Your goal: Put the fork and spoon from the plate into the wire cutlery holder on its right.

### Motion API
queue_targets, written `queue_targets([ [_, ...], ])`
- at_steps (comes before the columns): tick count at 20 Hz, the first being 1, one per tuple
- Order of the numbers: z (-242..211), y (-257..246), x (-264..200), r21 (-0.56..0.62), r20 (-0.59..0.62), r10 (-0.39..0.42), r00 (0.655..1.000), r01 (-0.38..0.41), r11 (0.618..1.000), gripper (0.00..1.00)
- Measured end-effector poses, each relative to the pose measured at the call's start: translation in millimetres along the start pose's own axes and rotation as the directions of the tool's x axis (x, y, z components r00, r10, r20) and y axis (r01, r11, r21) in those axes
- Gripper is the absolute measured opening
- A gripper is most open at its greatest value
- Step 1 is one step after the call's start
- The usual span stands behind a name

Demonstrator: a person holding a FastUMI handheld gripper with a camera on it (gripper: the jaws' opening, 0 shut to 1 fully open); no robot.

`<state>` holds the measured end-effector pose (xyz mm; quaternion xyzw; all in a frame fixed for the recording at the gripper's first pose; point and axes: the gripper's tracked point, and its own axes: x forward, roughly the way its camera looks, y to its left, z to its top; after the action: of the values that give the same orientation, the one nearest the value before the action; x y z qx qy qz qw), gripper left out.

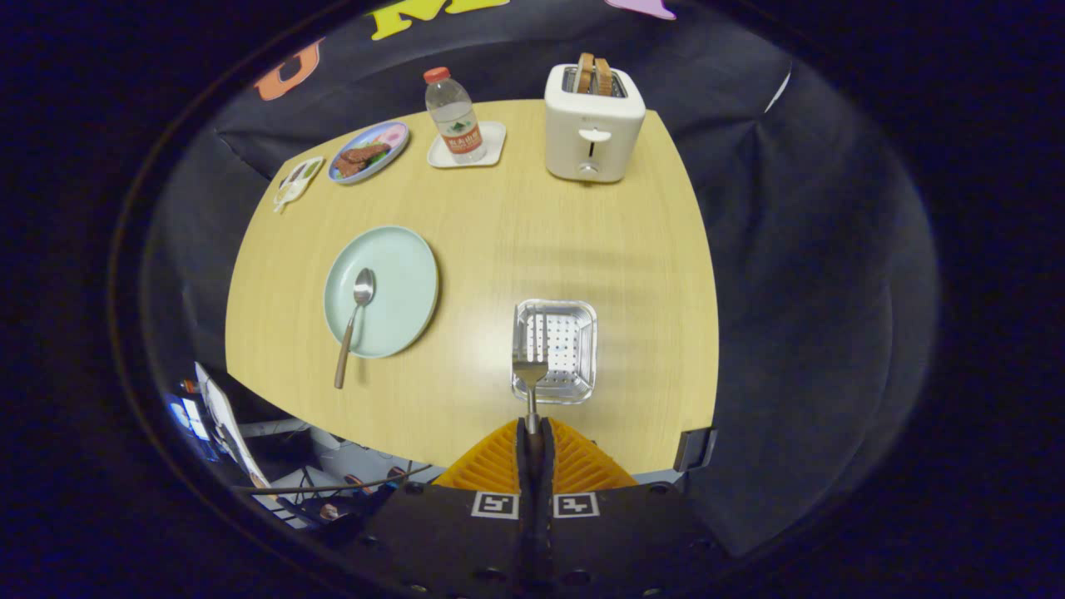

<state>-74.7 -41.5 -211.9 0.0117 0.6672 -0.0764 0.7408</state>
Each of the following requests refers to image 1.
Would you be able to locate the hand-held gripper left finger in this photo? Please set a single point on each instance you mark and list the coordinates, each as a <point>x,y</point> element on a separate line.
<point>526,499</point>

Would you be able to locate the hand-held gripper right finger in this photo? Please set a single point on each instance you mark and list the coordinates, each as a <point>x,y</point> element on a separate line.
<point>547,499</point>

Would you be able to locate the dark grey table clamp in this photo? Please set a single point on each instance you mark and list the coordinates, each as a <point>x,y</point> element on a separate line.
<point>695,449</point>

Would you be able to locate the perforated metal basket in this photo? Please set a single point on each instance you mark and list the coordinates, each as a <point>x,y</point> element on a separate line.
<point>570,333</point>

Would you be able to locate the pale green plate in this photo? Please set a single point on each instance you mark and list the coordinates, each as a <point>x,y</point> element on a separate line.
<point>399,283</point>

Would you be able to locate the white board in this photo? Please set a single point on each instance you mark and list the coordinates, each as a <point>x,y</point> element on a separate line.
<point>229,424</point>

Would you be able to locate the blue lit screen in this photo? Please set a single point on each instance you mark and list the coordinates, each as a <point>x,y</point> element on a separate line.
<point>187,416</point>

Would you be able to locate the black backdrop cloth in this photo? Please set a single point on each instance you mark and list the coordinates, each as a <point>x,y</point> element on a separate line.
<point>832,291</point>

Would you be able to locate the white square coaster tray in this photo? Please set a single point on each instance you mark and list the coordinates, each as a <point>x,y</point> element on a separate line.
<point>495,137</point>

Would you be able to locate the brown food pieces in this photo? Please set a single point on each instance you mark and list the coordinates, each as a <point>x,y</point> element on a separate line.
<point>362,156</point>

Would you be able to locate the white toaster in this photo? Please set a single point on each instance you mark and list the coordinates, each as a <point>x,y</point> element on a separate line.
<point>595,116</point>

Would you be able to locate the patterned blue rimmed plate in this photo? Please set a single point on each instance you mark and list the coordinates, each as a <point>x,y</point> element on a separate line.
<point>393,136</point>

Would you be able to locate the clear bottle with red cap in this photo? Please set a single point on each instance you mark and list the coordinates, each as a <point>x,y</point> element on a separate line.
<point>453,116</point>

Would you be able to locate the small white patterned dish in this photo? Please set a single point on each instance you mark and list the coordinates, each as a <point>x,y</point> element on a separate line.
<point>295,183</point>

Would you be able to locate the brown bread slice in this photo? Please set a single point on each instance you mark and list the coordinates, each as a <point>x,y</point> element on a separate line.
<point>586,73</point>
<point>603,76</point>

